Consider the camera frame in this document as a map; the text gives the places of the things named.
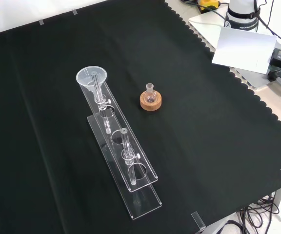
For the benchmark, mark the grey base plate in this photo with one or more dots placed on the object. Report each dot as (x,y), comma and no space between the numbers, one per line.
(204,20)

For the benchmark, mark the black table cloth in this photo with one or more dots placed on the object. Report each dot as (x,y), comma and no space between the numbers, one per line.
(204,136)

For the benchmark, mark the pale board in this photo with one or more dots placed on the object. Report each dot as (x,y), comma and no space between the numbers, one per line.
(245,51)

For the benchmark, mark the clear acrylic funnel stand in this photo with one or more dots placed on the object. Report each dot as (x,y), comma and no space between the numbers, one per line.
(140,175)

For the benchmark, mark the small round-bottom glass flask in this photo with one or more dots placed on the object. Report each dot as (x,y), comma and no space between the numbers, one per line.
(151,97)

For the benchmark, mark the grey tape piece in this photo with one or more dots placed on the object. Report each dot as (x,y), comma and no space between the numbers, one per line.
(41,22)
(74,12)

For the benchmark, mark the clear plastic funnel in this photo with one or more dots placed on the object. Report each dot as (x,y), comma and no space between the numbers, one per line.
(85,81)

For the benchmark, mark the yellow stop button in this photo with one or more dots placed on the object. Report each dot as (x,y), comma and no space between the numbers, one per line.
(208,4)

